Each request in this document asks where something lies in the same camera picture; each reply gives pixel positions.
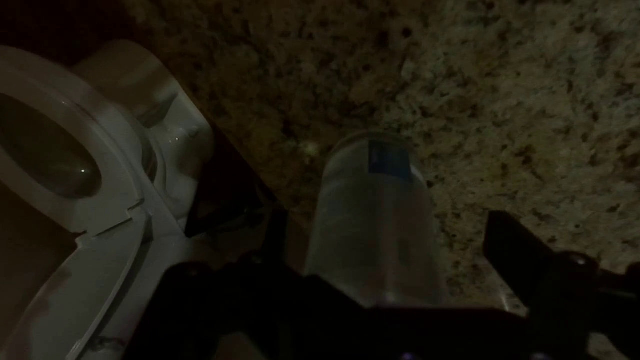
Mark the white toilet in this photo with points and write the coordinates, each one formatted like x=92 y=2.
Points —
x=86 y=192

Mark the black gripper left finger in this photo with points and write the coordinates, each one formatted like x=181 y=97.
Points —
x=285 y=237

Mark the clear plastic bottle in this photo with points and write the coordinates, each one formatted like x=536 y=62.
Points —
x=376 y=227

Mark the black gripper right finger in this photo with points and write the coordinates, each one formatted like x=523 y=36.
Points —
x=516 y=253

